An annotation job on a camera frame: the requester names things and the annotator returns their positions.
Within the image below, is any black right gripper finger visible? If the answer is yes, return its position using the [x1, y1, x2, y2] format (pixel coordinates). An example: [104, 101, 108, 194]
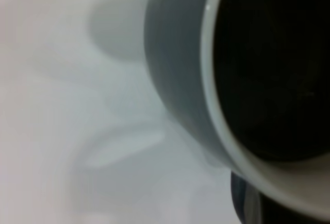
[230, 172, 318, 224]

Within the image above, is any dark coffee liquid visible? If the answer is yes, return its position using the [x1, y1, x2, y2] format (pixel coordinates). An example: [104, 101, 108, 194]
[212, 0, 330, 162]

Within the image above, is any dark grey ceramic mug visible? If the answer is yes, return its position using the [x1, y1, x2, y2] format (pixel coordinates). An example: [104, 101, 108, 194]
[143, 0, 330, 224]

